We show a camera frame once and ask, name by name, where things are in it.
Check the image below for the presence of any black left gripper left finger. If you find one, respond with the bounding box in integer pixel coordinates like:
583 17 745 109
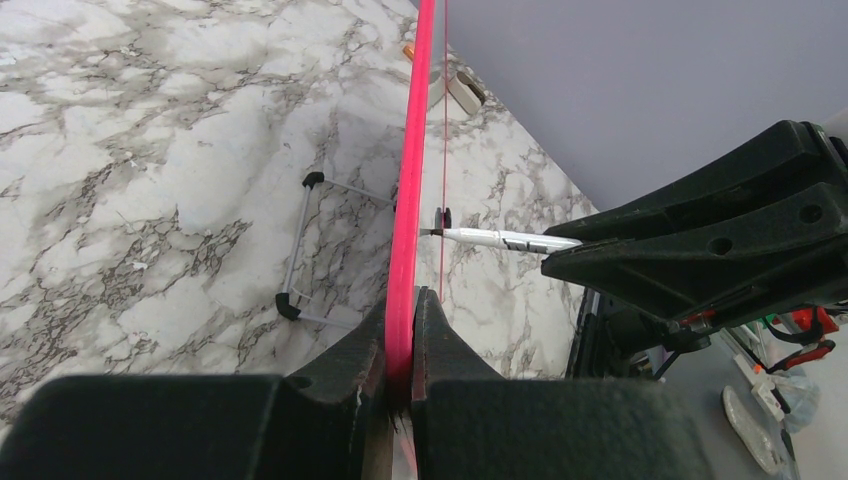
1 304 391 479

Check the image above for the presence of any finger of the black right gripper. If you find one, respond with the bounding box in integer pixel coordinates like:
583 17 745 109
545 120 847 242
542 183 847 321

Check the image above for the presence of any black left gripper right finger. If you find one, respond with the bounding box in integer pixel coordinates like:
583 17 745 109
411 287 713 479

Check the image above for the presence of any pink framed whiteboard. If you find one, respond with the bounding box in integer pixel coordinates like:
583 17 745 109
384 0 452 480

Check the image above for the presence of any white brown whiteboard marker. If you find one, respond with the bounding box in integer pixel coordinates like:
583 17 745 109
420 228 582 255

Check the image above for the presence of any grey wire whiteboard stand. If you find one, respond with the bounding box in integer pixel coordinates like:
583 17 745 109
274 171 396 331

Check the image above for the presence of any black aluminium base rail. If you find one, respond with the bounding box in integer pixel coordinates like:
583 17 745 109
564 288 664 382

